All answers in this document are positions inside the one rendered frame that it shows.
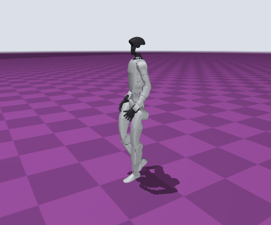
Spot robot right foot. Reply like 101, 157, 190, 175
138, 158, 148, 172

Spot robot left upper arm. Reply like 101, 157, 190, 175
136, 61, 151, 91

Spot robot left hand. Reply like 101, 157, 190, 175
123, 105, 139, 121

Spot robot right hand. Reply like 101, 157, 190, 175
119, 94, 129, 112

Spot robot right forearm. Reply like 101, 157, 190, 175
125, 91, 132, 101

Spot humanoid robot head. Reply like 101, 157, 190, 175
129, 37, 145, 60

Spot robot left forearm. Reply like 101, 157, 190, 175
132, 85, 151, 112

